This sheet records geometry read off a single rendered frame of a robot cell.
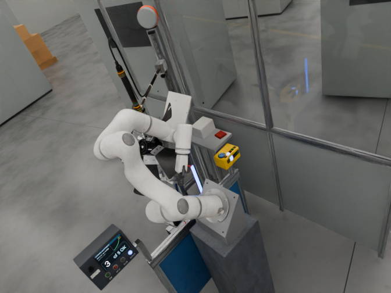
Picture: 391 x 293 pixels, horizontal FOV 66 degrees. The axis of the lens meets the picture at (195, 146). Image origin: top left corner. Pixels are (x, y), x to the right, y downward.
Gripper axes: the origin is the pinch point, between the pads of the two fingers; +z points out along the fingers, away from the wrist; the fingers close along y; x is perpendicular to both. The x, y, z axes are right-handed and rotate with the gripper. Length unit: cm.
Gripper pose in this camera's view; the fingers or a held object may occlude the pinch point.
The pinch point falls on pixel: (180, 181)
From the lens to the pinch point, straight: 165.6
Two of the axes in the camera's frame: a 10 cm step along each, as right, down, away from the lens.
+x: 9.6, 0.6, 2.7
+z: -0.7, 10.0, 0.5
